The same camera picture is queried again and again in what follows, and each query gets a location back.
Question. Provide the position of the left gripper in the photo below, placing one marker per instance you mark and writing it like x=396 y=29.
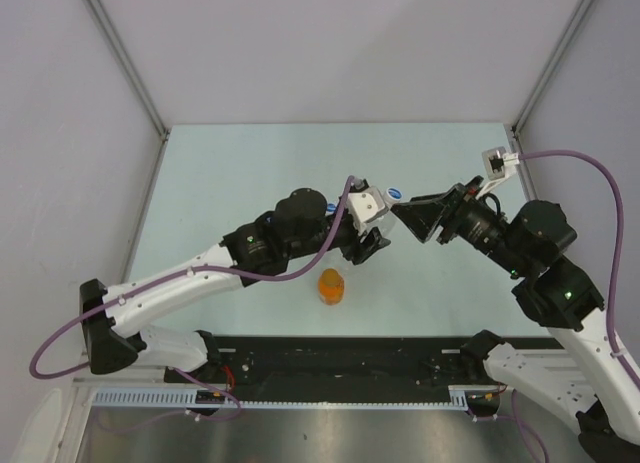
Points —
x=357 y=252

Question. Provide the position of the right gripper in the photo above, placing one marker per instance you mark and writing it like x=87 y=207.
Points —
x=445 y=209

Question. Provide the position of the white blue bottle cap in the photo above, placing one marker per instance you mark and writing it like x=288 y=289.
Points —
x=392 y=196

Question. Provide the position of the clear plastic bottle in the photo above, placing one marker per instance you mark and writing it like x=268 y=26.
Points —
x=346 y=235

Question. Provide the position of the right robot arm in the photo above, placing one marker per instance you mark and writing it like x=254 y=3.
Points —
x=556 y=294

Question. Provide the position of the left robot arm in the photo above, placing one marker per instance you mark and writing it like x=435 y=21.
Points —
x=119 y=329

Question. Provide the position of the orange bottle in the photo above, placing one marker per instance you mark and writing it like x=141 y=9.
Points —
x=331 y=287

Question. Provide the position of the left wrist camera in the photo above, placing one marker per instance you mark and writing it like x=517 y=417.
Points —
x=366 y=206

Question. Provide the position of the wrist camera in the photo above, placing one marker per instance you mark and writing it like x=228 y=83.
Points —
x=366 y=206
x=500 y=165

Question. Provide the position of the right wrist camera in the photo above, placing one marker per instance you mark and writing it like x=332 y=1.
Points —
x=500 y=165

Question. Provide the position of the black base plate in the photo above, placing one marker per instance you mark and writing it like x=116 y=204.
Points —
x=248 y=360

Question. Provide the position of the slotted cable duct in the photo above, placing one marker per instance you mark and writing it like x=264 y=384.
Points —
x=202 y=399

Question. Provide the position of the right aluminium frame post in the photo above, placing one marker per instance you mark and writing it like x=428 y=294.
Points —
x=580 y=14

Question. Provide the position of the aluminium frame post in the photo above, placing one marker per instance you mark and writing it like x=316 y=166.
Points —
x=580 y=14
x=113 y=40

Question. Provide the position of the left aluminium frame post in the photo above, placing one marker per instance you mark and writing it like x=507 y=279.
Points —
x=113 y=40

